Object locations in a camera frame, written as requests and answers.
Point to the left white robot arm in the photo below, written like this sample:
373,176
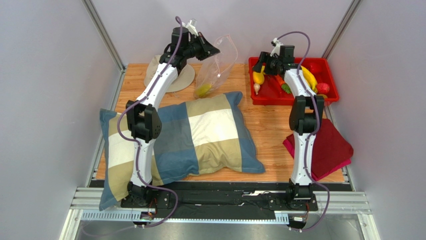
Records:
143,120

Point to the orange carrot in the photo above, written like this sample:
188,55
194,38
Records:
283,85

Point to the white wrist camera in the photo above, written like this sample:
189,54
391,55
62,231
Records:
276,47
191,26

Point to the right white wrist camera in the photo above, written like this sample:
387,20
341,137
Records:
276,47

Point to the yellow banana bunch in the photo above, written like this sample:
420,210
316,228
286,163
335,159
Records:
310,79

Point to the garlic bulb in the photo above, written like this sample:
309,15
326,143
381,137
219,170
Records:
256,88

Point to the plaid pillow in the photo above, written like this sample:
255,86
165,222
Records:
198,137

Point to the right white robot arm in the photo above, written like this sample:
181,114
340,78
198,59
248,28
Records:
304,121

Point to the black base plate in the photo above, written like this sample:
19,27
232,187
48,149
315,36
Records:
212,201

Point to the aluminium frame rail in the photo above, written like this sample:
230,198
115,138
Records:
83,206

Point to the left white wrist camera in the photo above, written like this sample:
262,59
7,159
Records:
191,26

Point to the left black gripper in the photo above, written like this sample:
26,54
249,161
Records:
207,50

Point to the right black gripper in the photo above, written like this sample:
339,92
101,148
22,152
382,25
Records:
263,64

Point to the folded red cloth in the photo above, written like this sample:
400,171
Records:
330,152

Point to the beige bucket hat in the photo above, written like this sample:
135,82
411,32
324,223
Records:
184,79

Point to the red plastic tray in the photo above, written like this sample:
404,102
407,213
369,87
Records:
270,92

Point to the clear zip top bag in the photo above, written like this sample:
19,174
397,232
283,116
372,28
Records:
216,69

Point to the yellow lemon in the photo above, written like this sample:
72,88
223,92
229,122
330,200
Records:
258,77

